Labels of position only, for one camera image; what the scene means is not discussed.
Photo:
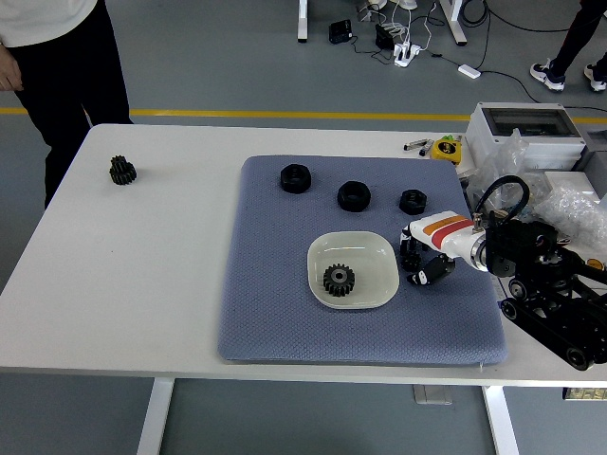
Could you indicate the large black hex nut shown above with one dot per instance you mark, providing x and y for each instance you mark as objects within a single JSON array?
[{"x": 295, "y": 179}]

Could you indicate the small black hex nut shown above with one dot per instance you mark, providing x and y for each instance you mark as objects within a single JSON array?
[{"x": 413, "y": 203}]

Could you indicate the person beside table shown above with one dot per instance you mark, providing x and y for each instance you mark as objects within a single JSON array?
[{"x": 71, "y": 95}]

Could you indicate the white flat box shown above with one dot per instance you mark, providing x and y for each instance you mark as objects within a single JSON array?
[{"x": 569, "y": 182}]

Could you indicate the yellow tape measure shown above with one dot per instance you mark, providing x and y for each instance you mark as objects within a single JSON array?
[{"x": 446, "y": 149}]

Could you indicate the white background desk leg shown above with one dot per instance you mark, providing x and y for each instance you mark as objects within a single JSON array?
[
  {"x": 454, "y": 21},
  {"x": 302, "y": 21}
]

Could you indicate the clear plastic bag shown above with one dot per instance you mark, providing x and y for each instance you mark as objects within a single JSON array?
[{"x": 502, "y": 161}]

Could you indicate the grey under-table control box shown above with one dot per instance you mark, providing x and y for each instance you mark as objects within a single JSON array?
[{"x": 431, "y": 394}]

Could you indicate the person in dark trousers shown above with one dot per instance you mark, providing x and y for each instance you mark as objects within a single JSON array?
[{"x": 576, "y": 38}]

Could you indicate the white electrical enclosure box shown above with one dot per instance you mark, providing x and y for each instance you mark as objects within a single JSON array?
[{"x": 521, "y": 123}]

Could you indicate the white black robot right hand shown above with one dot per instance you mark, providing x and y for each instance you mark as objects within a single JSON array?
[{"x": 441, "y": 232}]

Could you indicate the black double stepped gear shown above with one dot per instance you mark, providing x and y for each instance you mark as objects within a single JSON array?
[{"x": 122, "y": 171}]

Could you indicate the blue-grey textured mat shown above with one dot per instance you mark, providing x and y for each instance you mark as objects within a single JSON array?
[{"x": 284, "y": 284}]

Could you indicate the black silver marker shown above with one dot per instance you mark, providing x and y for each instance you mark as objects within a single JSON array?
[{"x": 415, "y": 144}]

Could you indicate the label strip under table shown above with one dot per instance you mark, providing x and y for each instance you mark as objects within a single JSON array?
[{"x": 585, "y": 393}]

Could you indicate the black power brick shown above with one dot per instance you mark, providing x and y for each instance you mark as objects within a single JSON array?
[{"x": 384, "y": 37}]

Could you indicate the white table leg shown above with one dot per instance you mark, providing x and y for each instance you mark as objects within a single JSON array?
[
  {"x": 502, "y": 422},
  {"x": 154, "y": 417}
]

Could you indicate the medium black hex nut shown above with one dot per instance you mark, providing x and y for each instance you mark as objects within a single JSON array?
[{"x": 353, "y": 196}]

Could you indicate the white power strip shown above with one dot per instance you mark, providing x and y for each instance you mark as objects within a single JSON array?
[{"x": 405, "y": 53}]

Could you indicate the black adapter box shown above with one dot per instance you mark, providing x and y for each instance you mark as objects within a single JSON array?
[{"x": 340, "y": 31}]

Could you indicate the white floor adapter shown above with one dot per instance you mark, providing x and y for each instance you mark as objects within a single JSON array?
[{"x": 468, "y": 70}]

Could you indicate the large black gear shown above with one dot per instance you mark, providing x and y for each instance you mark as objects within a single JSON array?
[{"x": 339, "y": 280}]

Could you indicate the bubble wrap bundle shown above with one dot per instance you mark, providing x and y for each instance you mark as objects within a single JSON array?
[{"x": 578, "y": 213}]

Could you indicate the white square dish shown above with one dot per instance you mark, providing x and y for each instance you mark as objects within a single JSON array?
[{"x": 365, "y": 256}]

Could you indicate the person's hand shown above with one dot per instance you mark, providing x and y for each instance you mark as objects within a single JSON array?
[{"x": 9, "y": 71}]

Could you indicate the small black gear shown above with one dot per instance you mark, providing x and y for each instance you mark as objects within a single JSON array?
[{"x": 408, "y": 262}]

